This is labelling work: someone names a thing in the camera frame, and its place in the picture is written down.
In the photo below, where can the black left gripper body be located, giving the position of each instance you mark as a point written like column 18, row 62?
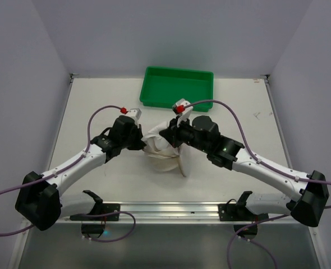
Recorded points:
column 138, row 137

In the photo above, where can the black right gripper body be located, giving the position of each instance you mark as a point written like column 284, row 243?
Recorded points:
column 174, row 134

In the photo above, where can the white bra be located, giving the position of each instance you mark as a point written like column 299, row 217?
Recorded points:
column 157, row 146

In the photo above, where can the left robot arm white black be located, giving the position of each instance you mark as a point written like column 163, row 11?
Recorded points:
column 42, row 198

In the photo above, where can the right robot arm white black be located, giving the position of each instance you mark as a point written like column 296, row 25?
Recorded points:
column 301, row 195

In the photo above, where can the green plastic tray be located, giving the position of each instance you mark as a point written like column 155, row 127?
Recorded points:
column 162, row 87

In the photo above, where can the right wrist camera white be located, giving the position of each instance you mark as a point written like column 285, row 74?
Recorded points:
column 183, row 110

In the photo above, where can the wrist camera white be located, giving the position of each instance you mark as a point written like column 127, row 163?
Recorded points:
column 183, row 110
column 135, row 114

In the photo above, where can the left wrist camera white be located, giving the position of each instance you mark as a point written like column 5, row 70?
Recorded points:
column 135, row 114

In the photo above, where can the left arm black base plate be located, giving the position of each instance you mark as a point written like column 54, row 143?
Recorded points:
column 105, row 208

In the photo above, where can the aluminium rail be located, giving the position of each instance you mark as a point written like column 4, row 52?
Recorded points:
column 158, row 212

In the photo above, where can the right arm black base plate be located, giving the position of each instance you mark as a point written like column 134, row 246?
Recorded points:
column 230, row 212

